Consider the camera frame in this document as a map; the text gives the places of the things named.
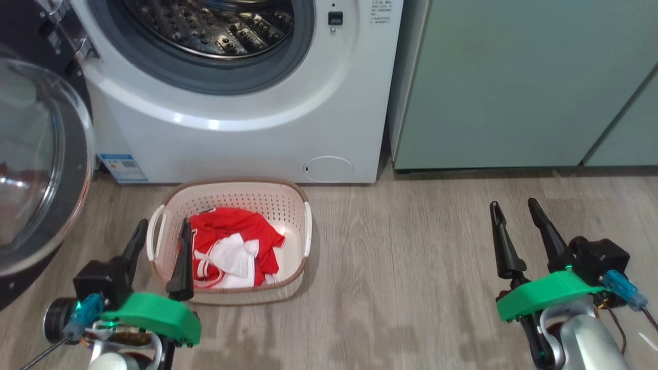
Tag white front-load washing machine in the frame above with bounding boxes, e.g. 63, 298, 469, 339
39, 0, 404, 184

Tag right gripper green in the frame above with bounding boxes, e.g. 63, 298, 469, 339
490, 198, 608, 323

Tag blue plug camera cable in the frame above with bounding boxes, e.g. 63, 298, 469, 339
21, 294, 105, 370
601, 270, 649, 312

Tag white garment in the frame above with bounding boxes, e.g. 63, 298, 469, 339
194, 233, 264, 288

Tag round filter cover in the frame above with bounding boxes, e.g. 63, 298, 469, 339
302, 156, 354, 182

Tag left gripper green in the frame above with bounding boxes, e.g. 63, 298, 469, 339
100, 217, 201, 346

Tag washing machine glass door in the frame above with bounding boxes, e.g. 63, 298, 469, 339
0, 0, 98, 313

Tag blue energy label sticker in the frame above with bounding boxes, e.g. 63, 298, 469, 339
99, 153, 148, 183

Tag red jersey garment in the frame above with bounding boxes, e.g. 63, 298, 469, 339
177, 207, 285, 288

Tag cream perforated laundry basket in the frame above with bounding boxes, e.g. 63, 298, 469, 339
146, 177, 313, 305

